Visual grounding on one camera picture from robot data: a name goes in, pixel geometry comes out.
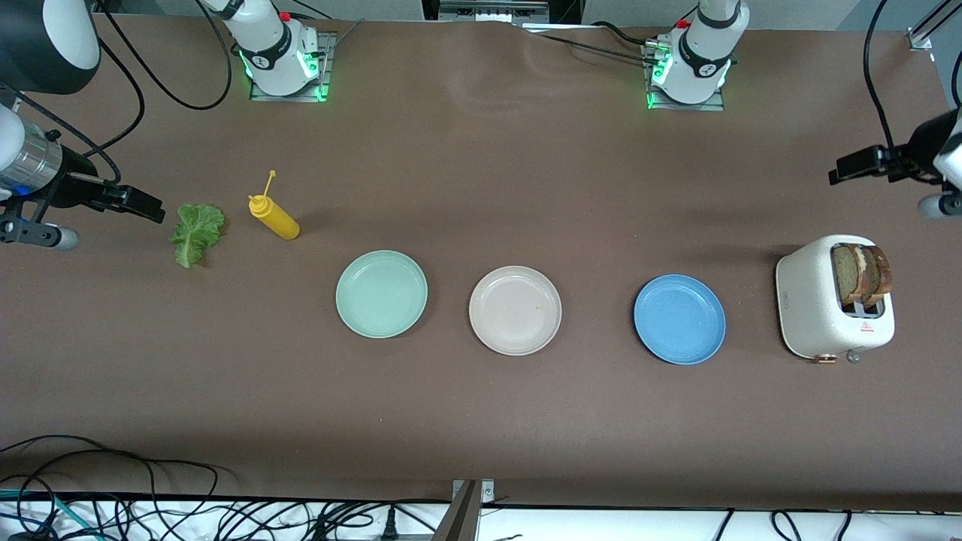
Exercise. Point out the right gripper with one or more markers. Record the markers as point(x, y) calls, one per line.
point(73, 180)

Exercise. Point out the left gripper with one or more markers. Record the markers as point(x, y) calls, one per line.
point(921, 145)

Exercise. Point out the green lettuce leaf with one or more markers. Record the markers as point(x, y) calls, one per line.
point(197, 225)

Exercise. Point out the brown bread slice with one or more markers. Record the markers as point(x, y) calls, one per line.
point(845, 274)
point(881, 274)

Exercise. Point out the yellow squeeze bottle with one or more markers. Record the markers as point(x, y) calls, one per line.
point(278, 222)

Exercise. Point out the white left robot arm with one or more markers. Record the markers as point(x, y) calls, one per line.
point(699, 68)

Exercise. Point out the blue plate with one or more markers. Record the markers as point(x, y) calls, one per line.
point(680, 319)

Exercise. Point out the mint green plate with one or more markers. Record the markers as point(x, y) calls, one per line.
point(382, 294)

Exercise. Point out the beige plate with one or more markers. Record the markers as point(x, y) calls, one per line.
point(515, 309)

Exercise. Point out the white two-slot toaster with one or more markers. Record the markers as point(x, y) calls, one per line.
point(808, 300)

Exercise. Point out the grey metal rack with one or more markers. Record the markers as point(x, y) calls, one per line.
point(488, 11)

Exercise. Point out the black power plug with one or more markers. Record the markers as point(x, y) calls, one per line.
point(389, 526)

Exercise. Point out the aluminium frame profile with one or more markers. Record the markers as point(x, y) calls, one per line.
point(921, 37)

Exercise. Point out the metal table edge bracket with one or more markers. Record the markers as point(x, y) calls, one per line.
point(462, 518)

